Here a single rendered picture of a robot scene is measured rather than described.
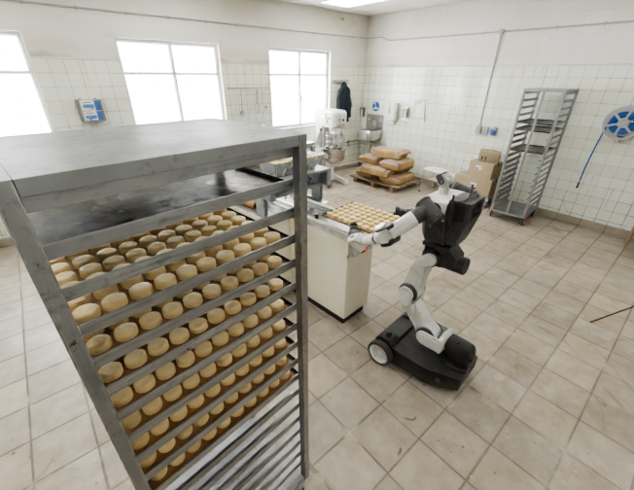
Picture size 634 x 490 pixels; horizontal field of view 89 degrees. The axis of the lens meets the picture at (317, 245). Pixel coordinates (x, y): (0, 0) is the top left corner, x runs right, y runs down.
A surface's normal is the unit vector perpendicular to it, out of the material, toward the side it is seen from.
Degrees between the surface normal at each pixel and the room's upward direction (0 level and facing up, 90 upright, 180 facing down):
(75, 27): 90
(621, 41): 90
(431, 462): 0
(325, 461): 0
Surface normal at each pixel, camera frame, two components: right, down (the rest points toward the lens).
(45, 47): 0.65, 0.36
